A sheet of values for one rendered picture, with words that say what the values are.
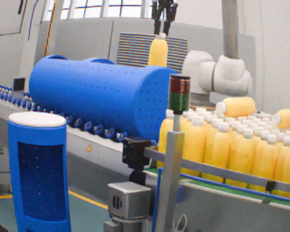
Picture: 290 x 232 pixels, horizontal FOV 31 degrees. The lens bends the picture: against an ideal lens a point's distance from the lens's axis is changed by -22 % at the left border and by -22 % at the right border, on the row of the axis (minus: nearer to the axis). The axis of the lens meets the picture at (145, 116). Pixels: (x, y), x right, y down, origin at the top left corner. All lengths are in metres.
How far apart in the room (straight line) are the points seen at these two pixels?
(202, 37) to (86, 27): 1.19
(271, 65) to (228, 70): 2.31
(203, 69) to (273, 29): 2.32
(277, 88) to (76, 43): 1.87
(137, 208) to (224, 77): 1.14
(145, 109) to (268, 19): 3.12
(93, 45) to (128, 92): 2.58
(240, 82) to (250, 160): 1.13
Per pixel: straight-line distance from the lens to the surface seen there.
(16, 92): 3.45
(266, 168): 1.86
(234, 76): 3.02
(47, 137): 2.17
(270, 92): 5.33
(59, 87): 2.74
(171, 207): 1.90
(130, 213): 2.09
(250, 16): 5.44
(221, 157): 2.01
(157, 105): 2.41
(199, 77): 3.08
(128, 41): 4.64
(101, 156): 2.52
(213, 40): 4.16
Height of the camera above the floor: 1.42
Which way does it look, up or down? 9 degrees down
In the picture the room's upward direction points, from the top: 4 degrees clockwise
